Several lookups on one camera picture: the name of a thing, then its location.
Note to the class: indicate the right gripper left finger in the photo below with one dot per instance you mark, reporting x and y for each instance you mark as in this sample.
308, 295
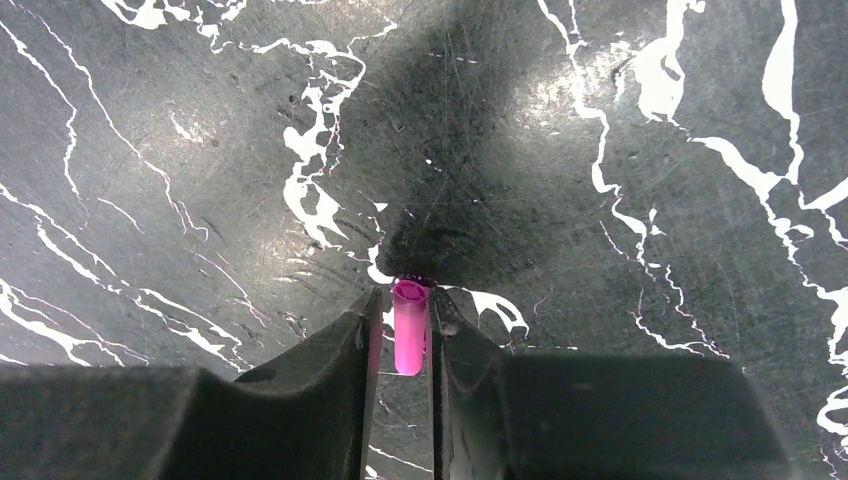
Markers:
304, 414

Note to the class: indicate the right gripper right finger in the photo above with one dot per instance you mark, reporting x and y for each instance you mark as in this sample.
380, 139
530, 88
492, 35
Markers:
500, 415

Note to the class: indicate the magenta pen cap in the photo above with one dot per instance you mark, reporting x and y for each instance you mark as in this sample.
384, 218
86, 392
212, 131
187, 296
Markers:
409, 302

